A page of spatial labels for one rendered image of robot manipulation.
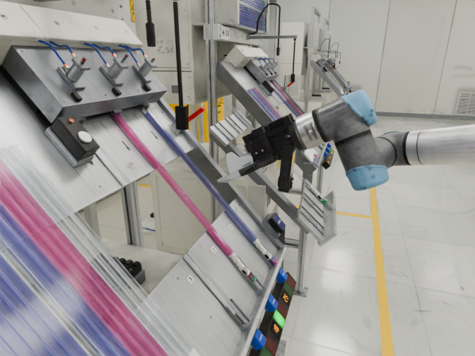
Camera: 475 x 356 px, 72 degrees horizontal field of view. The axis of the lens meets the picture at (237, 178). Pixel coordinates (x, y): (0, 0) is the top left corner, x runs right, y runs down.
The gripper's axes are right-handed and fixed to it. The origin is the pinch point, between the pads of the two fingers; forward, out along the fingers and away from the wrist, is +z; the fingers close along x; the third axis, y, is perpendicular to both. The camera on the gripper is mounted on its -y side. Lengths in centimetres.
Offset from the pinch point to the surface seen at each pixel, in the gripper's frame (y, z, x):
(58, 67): 33.6, 9.6, 23.3
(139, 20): 77, 50, -85
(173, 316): -13.5, 4.3, 33.7
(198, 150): 8.2, 9.4, -7.9
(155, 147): 13.6, 11.3, 6.4
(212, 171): 1.4, 8.5, -7.9
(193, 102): 29, 44, -85
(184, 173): -3, 69, -85
